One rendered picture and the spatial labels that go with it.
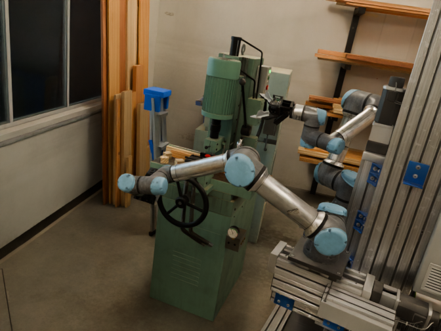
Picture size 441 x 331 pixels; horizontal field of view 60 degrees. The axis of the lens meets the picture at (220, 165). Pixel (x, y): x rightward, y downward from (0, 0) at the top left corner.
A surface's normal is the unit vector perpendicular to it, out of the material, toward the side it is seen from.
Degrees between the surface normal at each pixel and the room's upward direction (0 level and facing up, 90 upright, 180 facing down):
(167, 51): 90
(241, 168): 87
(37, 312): 0
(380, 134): 90
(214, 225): 90
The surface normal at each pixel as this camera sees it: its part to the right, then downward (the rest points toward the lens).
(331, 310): -0.46, 0.24
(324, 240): -0.15, 0.38
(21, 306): 0.15, -0.93
